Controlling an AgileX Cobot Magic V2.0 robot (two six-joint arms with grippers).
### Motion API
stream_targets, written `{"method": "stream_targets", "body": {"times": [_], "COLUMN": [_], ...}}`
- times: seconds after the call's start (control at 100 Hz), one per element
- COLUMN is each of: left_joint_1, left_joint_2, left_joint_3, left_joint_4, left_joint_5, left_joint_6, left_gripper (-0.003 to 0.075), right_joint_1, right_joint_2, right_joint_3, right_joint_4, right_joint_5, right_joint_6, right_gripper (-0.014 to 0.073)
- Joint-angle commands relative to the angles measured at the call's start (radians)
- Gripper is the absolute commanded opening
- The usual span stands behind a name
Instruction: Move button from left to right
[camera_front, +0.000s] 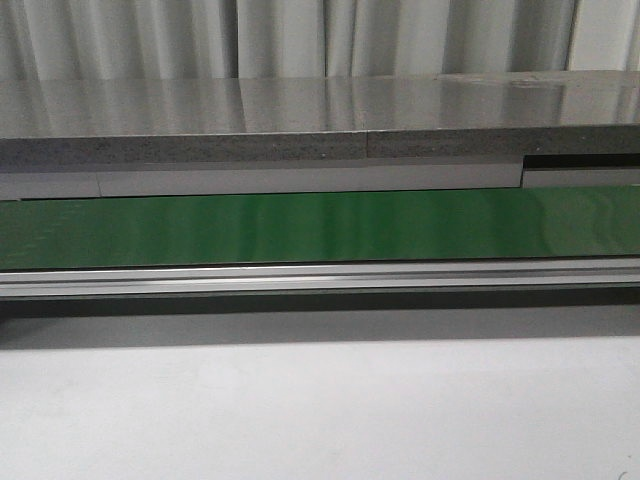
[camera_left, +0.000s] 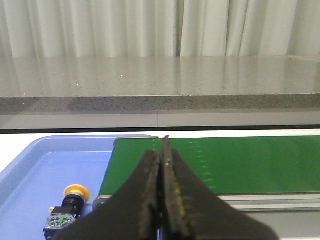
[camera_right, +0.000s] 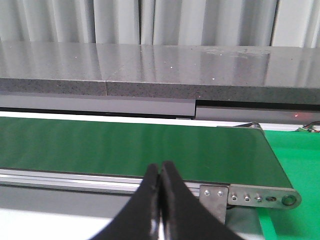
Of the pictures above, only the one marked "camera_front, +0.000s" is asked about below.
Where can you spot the green conveyor belt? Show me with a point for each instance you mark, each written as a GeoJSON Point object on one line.
{"type": "Point", "coordinates": [320, 227]}

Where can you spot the white pleated curtain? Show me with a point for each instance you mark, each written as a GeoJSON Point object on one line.
{"type": "Point", "coordinates": [52, 40]}

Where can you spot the grey rear conveyor rail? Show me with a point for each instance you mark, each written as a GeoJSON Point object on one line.
{"type": "Point", "coordinates": [371, 174]}

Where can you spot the aluminium front conveyor rail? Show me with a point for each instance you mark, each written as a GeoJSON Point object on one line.
{"type": "Point", "coordinates": [620, 271]}

